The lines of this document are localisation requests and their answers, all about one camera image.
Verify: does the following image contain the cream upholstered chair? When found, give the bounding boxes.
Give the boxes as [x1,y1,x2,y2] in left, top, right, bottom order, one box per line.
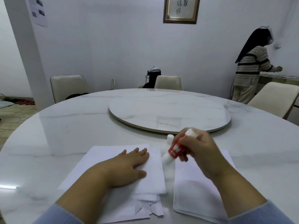
[247,82,299,120]
[154,75,182,91]
[50,75,90,104]

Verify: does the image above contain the beige sideboard cabinet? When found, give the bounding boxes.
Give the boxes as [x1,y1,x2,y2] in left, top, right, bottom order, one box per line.
[254,73,299,126]

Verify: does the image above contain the red white glue stick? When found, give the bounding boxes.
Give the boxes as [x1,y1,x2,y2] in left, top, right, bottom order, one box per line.
[162,128,199,165]

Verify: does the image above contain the person's left forearm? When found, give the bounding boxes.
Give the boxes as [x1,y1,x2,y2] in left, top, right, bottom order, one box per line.
[32,161,112,224]

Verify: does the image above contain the round marble turntable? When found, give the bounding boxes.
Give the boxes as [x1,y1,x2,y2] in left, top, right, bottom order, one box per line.
[108,96,232,134]

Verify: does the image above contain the person's left hand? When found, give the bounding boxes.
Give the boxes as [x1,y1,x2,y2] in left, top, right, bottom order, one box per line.
[102,147,150,189]

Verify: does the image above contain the person's right forearm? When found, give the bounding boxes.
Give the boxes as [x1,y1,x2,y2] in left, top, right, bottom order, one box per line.
[210,169,295,224]

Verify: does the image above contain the white paper sheet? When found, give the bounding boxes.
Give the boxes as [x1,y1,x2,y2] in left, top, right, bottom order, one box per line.
[58,144,167,195]

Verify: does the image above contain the printed wall notice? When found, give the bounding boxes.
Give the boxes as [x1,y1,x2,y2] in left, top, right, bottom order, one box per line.
[27,0,49,28]

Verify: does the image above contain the dark shoes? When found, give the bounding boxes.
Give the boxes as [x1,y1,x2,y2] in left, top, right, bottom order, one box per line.
[0,93,17,103]

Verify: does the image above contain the black cloth bundle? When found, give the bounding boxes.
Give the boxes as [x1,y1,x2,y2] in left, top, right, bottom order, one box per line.
[65,92,90,100]

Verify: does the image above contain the framed calligraphy picture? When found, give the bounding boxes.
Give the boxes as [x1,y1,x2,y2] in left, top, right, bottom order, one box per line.
[163,0,201,24]

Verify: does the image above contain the person's right hand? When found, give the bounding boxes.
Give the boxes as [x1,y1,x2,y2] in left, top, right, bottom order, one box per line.
[178,128,235,183]

